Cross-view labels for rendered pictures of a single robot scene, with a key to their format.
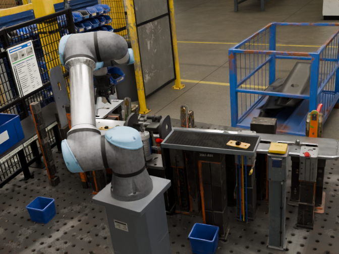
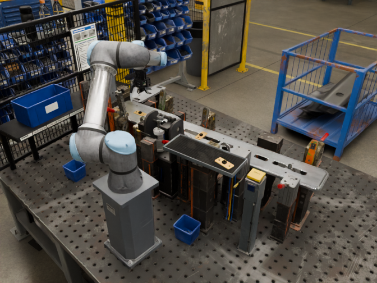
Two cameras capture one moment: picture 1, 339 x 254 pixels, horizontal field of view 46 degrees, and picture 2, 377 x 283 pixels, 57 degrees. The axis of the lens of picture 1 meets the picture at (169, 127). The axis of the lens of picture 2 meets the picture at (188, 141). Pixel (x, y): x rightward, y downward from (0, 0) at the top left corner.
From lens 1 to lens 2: 39 cm
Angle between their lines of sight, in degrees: 12
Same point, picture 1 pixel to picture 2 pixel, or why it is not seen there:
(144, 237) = (126, 222)
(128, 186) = (118, 181)
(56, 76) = not seen: hidden behind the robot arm
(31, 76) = not seen: hidden behind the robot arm
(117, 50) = (136, 61)
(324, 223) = (295, 240)
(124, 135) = (119, 141)
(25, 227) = (60, 181)
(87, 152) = (87, 149)
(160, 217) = (145, 209)
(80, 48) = (104, 56)
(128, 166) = (119, 166)
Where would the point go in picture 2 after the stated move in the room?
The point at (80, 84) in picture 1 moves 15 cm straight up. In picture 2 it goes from (97, 88) to (91, 53)
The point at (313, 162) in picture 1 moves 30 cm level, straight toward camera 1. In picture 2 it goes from (290, 191) to (263, 234)
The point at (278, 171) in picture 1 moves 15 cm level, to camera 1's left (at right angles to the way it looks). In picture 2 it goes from (252, 194) to (216, 190)
